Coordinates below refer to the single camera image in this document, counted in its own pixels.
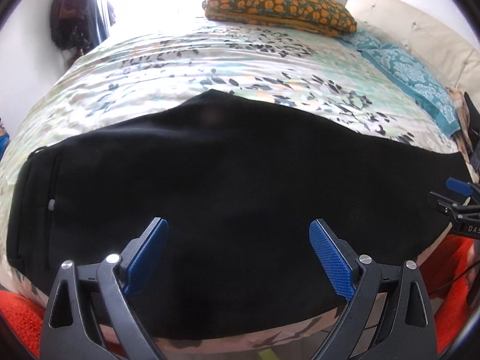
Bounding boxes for red fuzzy garment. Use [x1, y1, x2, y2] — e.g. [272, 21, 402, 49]
[1, 234, 479, 359]

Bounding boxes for black cable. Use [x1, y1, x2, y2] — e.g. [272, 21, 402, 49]
[429, 257, 475, 295]

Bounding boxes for black pants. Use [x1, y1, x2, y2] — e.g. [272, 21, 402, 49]
[6, 90, 470, 340]

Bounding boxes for cream headboard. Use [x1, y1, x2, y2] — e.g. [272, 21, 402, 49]
[346, 0, 480, 107]

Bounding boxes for orange floral pillow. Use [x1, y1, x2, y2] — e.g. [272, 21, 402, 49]
[202, 0, 357, 38]

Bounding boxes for teal patterned cloth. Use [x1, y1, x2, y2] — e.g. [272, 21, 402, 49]
[339, 29, 461, 137]

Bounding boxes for floral patterned bedsheet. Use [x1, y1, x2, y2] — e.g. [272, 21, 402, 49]
[1, 19, 462, 359]

